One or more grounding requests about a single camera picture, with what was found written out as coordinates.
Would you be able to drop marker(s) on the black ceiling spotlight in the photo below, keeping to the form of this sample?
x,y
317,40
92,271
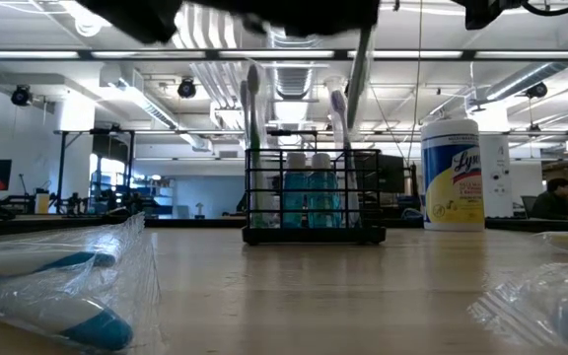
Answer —
x,y
20,96
537,90
187,89

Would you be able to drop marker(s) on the silver ceiling air duct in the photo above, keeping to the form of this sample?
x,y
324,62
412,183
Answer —
x,y
294,79

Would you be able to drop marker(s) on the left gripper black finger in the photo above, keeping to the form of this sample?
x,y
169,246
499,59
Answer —
x,y
333,33
343,14

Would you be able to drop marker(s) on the purple toothbrush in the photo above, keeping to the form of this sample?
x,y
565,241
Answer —
x,y
339,106

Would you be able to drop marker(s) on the person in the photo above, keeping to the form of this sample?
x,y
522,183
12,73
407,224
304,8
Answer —
x,y
555,204

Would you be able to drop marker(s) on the black metal rack frame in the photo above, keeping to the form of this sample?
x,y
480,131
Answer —
x,y
61,167

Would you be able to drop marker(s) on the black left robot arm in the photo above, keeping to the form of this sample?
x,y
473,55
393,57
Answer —
x,y
131,20

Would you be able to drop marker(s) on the teal mouthwash bottle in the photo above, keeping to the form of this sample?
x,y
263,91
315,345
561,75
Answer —
x,y
295,197
322,197

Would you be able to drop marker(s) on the white round pillar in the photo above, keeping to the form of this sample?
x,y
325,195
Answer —
x,y
496,172

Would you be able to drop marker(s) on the black monitor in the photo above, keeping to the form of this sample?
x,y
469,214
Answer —
x,y
393,172

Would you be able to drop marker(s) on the yellow toothbrush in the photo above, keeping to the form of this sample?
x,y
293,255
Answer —
x,y
567,242

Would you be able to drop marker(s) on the black aluminium table frame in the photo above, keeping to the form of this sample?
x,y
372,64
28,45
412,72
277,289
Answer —
x,y
535,227

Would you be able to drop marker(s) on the black crossbeam with light strips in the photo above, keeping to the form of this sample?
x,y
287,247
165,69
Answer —
x,y
340,54

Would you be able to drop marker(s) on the yellow container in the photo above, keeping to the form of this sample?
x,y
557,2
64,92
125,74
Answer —
x,y
42,203

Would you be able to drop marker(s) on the Lysol wipes canister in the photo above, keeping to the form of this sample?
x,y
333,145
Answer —
x,y
451,187

